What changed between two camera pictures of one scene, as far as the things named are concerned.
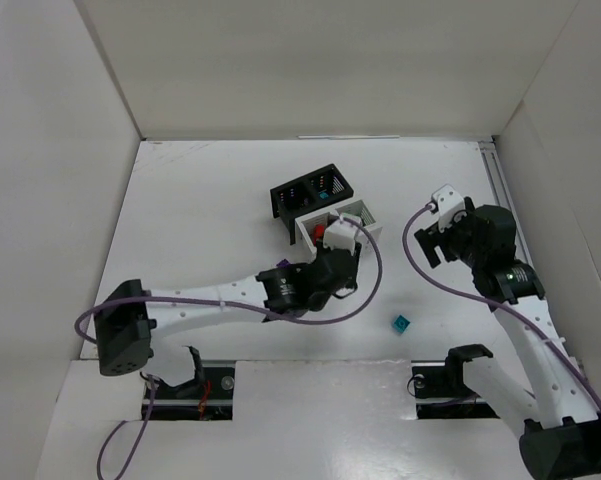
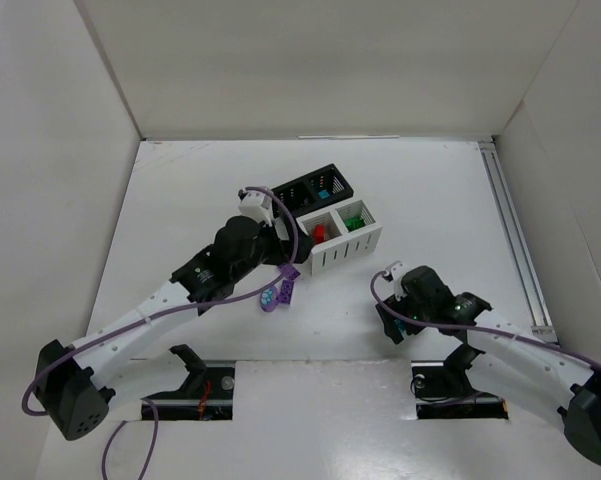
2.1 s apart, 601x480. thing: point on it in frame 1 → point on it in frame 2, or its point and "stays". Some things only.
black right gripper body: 431,242 → 389,320
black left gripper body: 343,258 → 290,245
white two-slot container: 310,230 stays
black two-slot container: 307,195 stays
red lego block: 318,232 stays
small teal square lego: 401,323 stays
